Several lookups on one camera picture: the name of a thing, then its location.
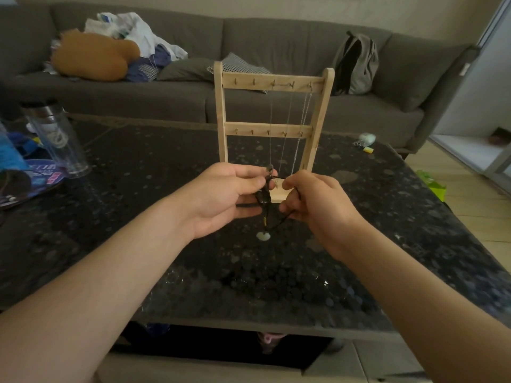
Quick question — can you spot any person's left hand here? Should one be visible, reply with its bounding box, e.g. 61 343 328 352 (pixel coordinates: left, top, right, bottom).
169 162 278 240

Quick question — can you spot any green bag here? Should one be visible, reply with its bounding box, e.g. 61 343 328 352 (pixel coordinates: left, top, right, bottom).
416 170 448 203

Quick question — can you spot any blue printed packet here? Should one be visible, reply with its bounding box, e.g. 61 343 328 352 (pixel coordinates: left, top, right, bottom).
0 133 67 210

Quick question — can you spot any black cord necklace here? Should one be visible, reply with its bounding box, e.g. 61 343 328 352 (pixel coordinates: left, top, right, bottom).
236 164 299 241

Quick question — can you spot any clear plastic tumbler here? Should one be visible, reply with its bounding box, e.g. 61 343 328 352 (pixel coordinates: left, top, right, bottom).
20 101 92 179

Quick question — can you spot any person's right hand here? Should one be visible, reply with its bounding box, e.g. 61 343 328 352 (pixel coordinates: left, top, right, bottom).
278 170 374 263

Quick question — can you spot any blue crumpled garment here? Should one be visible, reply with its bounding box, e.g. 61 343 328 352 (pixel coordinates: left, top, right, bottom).
127 45 172 83

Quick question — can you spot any grey backpack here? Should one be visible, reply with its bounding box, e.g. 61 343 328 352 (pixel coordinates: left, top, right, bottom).
331 31 380 96

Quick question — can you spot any silver pendant necklace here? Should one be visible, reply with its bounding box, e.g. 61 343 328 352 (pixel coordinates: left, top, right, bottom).
268 80 295 176

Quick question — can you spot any pink item under table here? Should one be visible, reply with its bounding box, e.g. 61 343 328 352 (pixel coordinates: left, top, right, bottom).
257 332 288 354

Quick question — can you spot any white crumpled garment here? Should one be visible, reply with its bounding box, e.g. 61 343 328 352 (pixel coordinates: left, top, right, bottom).
84 11 189 62

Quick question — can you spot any person's left forearm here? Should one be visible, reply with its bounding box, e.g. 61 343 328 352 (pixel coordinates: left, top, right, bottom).
0 201 196 383

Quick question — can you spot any checkered pillow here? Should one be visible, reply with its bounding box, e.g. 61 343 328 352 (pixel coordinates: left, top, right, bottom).
206 52 272 94

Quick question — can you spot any grey fabric sofa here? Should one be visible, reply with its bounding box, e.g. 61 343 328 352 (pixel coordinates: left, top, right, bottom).
0 2 482 154

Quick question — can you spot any grey flat cushion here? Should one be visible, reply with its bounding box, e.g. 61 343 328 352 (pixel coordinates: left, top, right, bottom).
156 57 216 82

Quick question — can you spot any person's right forearm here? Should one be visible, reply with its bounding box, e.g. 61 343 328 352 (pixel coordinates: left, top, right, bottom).
341 229 511 383

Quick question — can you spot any sliding glass door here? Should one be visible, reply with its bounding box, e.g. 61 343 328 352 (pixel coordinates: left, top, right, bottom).
429 0 511 196

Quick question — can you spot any brown plush toy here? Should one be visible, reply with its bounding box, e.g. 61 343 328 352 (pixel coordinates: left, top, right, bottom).
51 29 141 82

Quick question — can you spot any blue plastic bottle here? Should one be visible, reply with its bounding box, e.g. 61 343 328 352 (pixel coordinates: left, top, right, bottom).
0 123 29 172

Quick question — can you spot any dark shoe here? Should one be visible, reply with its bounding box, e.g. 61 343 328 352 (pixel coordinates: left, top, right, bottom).
489 127 511 146

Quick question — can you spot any wooden jewelry stand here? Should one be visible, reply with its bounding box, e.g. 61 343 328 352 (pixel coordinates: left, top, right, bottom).
213 61 335 204

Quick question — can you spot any silver chain necklace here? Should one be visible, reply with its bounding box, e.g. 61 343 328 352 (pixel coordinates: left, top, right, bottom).
290 82 314 176

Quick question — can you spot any blue cloth item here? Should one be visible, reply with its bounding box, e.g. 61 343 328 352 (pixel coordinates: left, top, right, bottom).
145 323 172 338

